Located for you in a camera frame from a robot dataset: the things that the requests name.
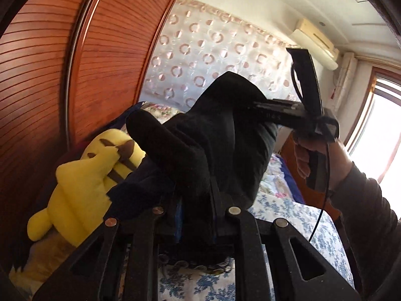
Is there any person's right forearm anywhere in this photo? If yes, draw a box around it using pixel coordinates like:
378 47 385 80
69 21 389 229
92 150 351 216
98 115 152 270
329 160 401 301

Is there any yellow plush toy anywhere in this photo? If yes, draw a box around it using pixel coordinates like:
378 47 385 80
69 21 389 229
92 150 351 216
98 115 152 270
27 128 146 248

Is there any person's right hand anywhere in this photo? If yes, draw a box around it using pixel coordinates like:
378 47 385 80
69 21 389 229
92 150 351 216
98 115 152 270
294 137 354 192

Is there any pink floral blanket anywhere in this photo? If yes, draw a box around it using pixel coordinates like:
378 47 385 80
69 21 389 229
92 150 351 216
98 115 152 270
141 103 296 201

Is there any black printed t-shirt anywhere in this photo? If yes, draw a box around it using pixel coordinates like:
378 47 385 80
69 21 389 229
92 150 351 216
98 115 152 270
125 70 279 259

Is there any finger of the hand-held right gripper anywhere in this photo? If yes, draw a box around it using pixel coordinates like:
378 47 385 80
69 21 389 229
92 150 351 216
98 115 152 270
247 99 302 126

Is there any white window curtain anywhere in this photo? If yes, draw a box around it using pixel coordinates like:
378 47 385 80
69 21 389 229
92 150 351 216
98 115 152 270
332 53 356 107

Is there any long wooden cabinet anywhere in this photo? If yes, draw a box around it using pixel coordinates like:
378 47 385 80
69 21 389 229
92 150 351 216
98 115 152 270
280 130 342 221

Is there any black cable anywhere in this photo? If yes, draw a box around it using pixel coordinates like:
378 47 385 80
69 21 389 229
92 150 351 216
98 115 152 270
291 64 333 244

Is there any sheer curtain with circle print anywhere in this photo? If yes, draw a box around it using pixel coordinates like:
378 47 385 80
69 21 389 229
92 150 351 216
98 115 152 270
138 0 303 113

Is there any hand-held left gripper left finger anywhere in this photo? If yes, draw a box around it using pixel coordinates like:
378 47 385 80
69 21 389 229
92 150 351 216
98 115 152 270
33 194 185 301

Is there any wooden slatted wardrobe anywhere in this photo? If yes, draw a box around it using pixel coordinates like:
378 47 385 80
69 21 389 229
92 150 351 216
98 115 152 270
0 0 190 276

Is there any cream bedspread with blue flowers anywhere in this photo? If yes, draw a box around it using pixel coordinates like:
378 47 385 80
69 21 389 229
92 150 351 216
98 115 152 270
124 194 354 301

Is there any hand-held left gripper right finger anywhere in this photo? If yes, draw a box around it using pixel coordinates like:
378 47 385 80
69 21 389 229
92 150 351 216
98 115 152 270
209 180 361 301

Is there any folded navy blue cloth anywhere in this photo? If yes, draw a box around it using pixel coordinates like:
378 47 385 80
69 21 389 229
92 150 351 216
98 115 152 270
108 101 184 223

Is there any navy blue bed sheet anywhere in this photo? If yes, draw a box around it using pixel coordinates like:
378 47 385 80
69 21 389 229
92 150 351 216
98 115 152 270
277 154 306 204

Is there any white wall air conditioner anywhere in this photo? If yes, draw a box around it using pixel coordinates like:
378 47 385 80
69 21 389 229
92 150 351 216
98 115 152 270
291 18 339 71

